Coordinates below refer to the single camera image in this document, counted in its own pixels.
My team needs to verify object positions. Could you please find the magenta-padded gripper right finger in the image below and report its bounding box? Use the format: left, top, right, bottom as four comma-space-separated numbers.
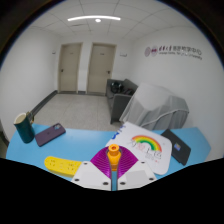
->
116, 145, 158, 192

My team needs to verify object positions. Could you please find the wall sign lettering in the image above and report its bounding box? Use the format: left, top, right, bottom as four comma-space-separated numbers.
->
143, 44, 204, 61

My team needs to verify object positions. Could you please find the white rainbow-print bag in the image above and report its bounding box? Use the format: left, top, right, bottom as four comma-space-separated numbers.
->
105, 121, 173, 176

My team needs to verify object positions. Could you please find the yellow power strip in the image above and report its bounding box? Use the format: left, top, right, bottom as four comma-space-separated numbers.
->
43, 155, 83, 178

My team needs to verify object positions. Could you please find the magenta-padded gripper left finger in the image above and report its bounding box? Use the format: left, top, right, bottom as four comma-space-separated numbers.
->
70, 145, 114, 192

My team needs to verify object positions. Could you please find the beige door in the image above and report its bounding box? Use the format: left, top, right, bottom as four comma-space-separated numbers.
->
57, 42, 83, 94
87, 42, 117, 95

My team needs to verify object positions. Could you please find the long ceiling light strip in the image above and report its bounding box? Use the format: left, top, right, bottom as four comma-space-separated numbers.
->
67, 14, 122, 23

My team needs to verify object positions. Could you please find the grey cloth-covered object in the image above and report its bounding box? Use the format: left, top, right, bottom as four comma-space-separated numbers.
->
119, 82, 190, 131

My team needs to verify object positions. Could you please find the teal mug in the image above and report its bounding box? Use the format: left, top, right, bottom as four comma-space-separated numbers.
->
13, 112, 36, 144

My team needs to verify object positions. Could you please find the grey sofa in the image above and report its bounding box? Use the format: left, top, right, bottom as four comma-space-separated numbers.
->
106, 78, 139, 125

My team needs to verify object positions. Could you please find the purple smartphone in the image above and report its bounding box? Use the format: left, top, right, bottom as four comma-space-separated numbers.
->
34, 122, 67, 148

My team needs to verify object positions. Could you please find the black bag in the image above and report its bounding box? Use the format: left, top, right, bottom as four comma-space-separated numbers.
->
111, 81, 125, 94

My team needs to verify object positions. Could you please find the dark grey flat pad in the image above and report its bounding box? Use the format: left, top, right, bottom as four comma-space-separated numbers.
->
160, 129, 192, 166

